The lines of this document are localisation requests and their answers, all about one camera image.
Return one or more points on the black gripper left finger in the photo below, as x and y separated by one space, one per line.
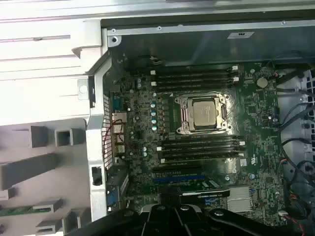
157 221

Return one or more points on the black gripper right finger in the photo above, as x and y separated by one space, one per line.
189 221

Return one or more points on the green RAM stick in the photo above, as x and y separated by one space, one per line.
22 211

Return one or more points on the RAM slot with white clips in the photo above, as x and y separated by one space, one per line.
194 81
200 146
194 70
200 157

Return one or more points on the black graphics card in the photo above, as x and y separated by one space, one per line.
209 193

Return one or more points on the blue expansion slot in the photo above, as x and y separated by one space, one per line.
177 177

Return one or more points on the blue VGA port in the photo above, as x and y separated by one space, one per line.
113 200

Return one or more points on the black expansion slot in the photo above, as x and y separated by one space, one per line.
177 169

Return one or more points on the silver finned heatsink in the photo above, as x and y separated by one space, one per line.
238 200

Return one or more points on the silver metal PC case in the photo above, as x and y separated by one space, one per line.
97 137

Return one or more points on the metal socket cover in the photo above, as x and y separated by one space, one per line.
185 115

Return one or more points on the silver CPU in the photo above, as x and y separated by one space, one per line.
207 115

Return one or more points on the green motherboard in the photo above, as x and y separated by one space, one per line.
261 127

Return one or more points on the grey parts rack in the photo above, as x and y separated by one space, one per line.
27 169

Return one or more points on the silver coin battery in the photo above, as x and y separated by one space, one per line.
262 82

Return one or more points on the perforated metal disk bay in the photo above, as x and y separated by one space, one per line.
310 98

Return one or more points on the white case label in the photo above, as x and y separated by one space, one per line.
241 35

